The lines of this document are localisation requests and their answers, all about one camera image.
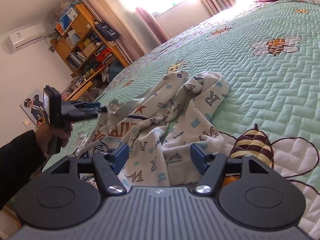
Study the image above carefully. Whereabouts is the portrait poster on wall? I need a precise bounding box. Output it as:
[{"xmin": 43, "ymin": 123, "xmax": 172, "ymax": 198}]
[{"xmin": 20, "ymin": 89, "xmax": 46, "ymax": 127}]

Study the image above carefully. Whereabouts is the wooden bookshelf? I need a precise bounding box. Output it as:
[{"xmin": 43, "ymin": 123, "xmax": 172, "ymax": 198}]
[{"xmin": 50, "ymin": 4, "xmax": 129, "ymax": 101}]

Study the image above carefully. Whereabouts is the white air conditioner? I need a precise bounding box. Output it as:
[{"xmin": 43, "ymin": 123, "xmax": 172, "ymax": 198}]
[{"xmin": 7, "ymin": 23, "xmax": 46, "ymax": 54}]

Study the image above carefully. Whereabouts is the pink curtain left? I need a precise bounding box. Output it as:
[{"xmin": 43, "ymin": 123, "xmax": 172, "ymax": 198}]
[{"xmin": 85, "ymin": 0, "xmax": 169, "ymax": 62}]

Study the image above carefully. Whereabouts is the green quilted bee bedspread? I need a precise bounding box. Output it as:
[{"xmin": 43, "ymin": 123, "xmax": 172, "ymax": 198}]
[{"xmin": 48, "ymin": 1, "xmax": 319, "ymax": 239}]

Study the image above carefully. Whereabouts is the person's left hand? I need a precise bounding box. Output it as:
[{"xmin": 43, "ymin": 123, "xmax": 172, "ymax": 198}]
[{"xmin": 35, "ymin": 122, "xmax": 73, "ymax": 153}]

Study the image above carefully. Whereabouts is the white letter-print shirt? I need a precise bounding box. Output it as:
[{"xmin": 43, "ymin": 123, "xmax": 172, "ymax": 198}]
[{"xmin": 76, "ymin": 70, "xmax": 229, "ymax": 188}]

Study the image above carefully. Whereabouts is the left forearm black sleeve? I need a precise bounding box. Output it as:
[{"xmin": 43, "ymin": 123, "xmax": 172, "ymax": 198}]
[{"xmin": 0, "ymin": 130, "xmax": 46, "ymax": 207}]

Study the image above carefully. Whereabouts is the dark blue hanging bag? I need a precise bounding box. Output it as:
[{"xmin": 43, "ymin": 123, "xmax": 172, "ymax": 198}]
[{"xmin": 95, "ymin": 22, "xmax": 119, "ymax": 42}]

